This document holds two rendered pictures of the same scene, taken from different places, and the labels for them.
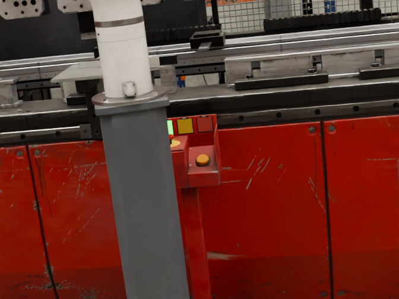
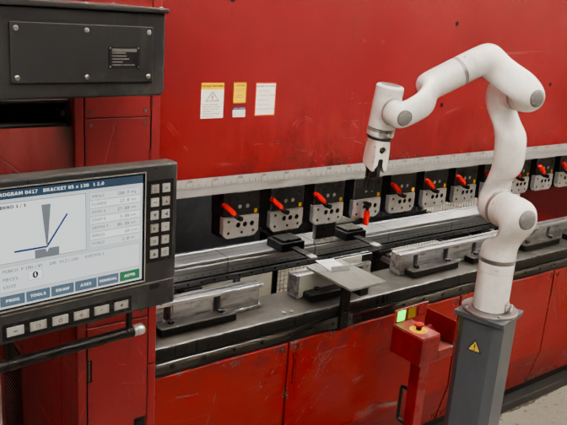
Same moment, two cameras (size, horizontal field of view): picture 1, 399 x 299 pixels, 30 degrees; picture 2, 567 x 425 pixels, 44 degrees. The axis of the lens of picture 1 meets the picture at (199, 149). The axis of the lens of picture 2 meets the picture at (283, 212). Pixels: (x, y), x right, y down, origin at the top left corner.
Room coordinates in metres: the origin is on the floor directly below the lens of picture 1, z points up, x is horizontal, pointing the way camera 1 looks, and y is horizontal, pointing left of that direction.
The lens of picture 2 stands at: (0.72, 2.30, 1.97)
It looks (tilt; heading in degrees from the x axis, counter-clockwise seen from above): 16 degrees down; 315
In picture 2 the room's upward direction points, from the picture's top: 4 degrees clockwise
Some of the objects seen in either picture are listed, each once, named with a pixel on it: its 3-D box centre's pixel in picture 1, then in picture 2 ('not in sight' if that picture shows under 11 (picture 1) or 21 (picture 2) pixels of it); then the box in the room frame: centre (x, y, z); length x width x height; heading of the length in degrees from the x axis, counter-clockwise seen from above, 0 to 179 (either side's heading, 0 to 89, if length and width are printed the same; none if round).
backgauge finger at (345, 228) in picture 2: (205, 41); (359, 235); (2.63, -0.07, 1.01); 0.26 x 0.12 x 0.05; 173
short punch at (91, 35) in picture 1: (93, 24); (324, 231); (2.52, 0.30, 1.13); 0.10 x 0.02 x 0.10; 83
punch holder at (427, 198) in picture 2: not in sight; (428, 186); (2.44, -0.27, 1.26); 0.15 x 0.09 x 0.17; 83
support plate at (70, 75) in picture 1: (89, 70); (345, 274); (2.37, 0.32, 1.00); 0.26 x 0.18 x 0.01; 173
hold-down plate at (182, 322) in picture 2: not in sight; (196, 322); (2.54, 0.91, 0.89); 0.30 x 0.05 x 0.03; 83
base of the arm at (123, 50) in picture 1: (124, 60); (493, 285); (1.84, 0.16, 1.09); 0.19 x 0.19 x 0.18
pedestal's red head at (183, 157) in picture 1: (185, 151); (423, 333); (2.17, 0.04, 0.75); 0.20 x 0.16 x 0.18; 84
